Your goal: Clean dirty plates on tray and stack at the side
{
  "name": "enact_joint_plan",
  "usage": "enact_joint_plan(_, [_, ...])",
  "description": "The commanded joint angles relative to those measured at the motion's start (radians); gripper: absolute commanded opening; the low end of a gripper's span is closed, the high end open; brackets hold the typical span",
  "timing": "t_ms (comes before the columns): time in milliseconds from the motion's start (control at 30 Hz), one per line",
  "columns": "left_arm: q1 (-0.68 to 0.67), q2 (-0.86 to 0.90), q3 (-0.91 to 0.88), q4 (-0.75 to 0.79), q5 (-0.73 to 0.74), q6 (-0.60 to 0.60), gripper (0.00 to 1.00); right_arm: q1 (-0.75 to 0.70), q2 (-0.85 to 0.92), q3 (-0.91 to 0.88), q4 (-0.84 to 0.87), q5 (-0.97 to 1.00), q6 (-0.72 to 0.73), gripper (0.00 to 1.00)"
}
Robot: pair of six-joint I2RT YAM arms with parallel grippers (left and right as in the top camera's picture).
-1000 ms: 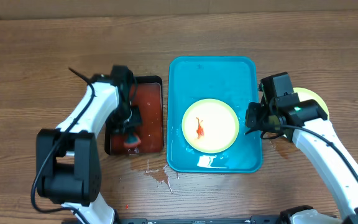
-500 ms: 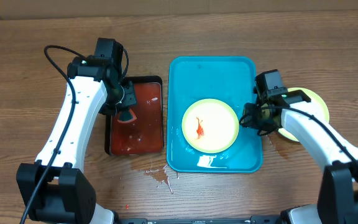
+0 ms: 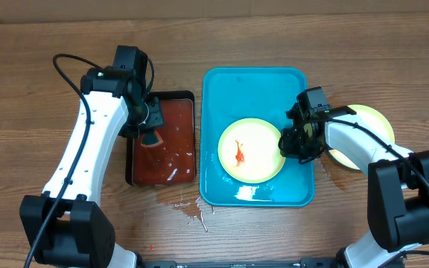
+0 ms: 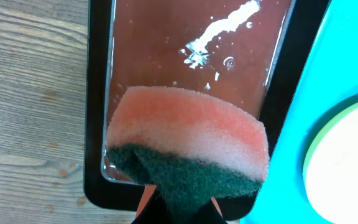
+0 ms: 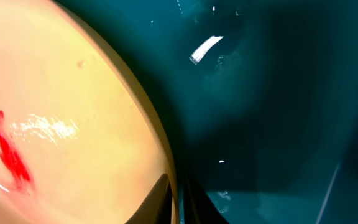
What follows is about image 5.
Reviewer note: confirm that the yellow plate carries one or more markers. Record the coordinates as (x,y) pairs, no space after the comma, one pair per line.
(80,141)

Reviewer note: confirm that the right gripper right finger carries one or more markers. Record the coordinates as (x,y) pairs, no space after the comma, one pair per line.
(197,206)

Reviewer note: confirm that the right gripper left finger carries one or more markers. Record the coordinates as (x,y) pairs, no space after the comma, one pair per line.
(157,206)

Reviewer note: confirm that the teal plastic tray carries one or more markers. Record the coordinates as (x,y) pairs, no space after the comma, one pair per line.
(259,99)

